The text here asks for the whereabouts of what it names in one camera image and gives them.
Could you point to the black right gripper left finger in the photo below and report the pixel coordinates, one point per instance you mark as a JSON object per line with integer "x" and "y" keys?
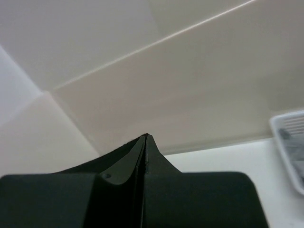
{"x": 73, "y": 200}

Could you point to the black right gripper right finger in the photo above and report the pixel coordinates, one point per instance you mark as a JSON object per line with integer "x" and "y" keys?
{"x": 174, "y": 199}

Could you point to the white plastic laundry basket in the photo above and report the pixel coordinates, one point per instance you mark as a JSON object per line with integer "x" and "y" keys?
{"x": 288, "y": 132}

